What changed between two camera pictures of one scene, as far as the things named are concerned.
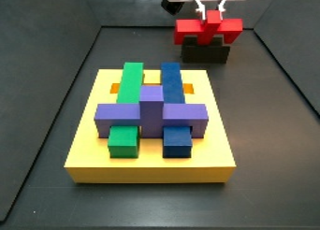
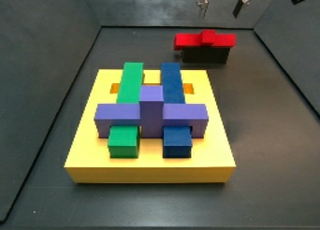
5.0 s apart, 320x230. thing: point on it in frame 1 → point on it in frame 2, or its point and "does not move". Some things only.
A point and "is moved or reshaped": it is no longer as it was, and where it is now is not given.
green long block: [124, 137] does not move
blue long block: [177, 136] does not move
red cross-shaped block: [208, 29] is moved or reshaped
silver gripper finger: [221, 4] → [243, 1]
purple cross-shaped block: [152, 115] does not move
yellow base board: [211, 165] does not move
